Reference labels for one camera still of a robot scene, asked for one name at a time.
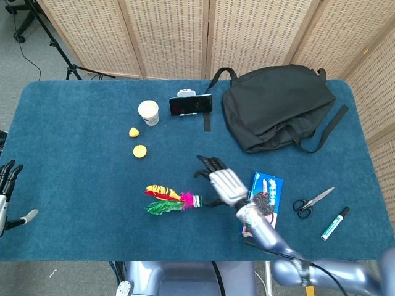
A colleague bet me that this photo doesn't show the colourful feather shuttlecock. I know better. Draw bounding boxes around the colourful feather shuttlecock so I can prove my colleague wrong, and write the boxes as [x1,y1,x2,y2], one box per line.
[143,184,203,216]

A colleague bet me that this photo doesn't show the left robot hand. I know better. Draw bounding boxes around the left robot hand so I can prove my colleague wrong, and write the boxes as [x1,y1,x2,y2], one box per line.
[0,159,40,236]

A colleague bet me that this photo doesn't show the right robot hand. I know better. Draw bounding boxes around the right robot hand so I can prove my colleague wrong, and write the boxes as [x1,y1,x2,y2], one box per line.
[193,155,249,208]

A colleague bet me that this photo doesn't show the black smartphone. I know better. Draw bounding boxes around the black smartphone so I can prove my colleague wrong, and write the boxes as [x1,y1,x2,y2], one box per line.
[168,94,214,117]

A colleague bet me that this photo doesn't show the white paper cup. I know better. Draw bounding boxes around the white paper cup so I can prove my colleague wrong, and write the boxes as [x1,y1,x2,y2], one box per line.
[138,100,160,126]

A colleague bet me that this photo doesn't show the black handled scissors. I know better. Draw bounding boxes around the black handled scissors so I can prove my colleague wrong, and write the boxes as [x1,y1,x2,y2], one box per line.
[292,186,336,220]

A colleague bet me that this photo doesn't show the black office chair base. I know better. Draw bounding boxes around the black office chair base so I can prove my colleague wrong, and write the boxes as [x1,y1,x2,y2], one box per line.
[5,0,43,44]

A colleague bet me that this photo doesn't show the white phone stand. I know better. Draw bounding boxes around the white phone stand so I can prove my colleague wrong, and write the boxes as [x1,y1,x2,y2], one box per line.
[177,88,198,118]

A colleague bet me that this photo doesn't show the blue table mat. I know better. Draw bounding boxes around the blue table mat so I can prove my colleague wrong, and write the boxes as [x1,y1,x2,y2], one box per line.
[0,79,395,263]

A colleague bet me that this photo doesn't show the black floor cable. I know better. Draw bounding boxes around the black floor cable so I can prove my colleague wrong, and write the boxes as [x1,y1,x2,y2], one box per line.
[11,12,42,81]

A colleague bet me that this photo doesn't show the blue Oreo cookie box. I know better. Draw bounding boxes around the blue Oreo cookie box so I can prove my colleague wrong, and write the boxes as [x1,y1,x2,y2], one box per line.
[241,171,284,238]

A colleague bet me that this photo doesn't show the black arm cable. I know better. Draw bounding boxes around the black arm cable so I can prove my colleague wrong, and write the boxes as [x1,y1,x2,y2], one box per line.
[245,240,351,296]

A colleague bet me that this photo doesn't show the green white marker pen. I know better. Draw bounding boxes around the green white marker pen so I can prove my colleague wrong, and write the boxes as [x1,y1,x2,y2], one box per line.
[320,206,351,242]

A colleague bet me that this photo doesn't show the black fabric backpack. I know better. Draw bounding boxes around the black fabric backpack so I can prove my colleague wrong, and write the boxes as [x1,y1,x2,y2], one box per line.
[203,64,350,154]

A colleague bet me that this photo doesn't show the blue-grey robot torso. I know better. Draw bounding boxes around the blue-grey robot torso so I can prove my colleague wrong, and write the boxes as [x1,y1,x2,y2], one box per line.
[115,261,257,296]

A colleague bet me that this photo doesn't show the black tripod stand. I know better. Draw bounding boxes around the black tripod stand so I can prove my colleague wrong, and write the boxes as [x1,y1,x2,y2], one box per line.
[26,0,116,81]

